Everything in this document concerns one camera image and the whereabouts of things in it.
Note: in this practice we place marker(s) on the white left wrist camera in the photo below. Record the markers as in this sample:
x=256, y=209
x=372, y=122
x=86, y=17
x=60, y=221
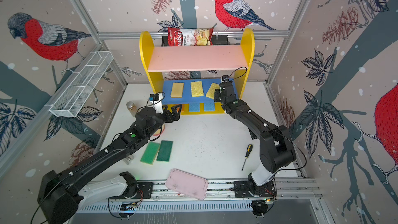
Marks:
x=155, y=101

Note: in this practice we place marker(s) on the pink plastic tray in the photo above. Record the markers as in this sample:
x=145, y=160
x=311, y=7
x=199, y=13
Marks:
x=187, y=184

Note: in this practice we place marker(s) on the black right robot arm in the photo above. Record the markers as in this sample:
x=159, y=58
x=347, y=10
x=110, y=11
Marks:
x=275, y=148

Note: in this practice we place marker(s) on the dark green scouring sponge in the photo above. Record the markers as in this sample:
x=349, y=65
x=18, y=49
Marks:
x=165, y=151

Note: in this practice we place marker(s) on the yellow smiley round sponge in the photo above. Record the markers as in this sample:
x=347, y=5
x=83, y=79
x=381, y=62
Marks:
x=160, y=131

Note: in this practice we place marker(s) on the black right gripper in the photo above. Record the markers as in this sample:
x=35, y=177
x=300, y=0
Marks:
x=216, y=94

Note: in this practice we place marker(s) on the light green sponge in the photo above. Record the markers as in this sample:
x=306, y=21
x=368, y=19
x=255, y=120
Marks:
x=150, y=153

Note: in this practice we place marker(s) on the black box behind shelf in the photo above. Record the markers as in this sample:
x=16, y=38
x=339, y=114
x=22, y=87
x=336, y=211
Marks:
x=190, y=40

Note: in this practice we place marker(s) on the black binder clip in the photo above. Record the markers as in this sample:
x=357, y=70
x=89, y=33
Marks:
x=252, y=135

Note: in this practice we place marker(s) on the beige orange-backed sponge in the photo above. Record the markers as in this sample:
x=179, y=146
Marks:
x=177, y=90

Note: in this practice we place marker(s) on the red chips bag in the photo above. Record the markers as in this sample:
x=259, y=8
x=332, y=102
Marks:
x=194, y=32

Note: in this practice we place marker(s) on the yellow shelf pink blue boards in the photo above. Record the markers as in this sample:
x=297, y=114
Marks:
x=167, y=65

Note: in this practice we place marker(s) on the blue cellulose sponge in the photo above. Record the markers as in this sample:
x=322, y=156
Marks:
x=194, y=107
x=209, y=107

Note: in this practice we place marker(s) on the black yellow screwdriver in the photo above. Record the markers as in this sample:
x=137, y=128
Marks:
x=248, y=152

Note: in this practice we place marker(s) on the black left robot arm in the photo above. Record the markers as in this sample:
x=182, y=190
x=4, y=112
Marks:
x=59, y=197

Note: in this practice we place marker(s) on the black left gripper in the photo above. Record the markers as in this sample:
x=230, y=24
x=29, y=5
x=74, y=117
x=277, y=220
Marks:
x=176, y=115

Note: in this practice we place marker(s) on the glass spice jar silver lid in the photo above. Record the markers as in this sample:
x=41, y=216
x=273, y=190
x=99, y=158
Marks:
x=132, y=108

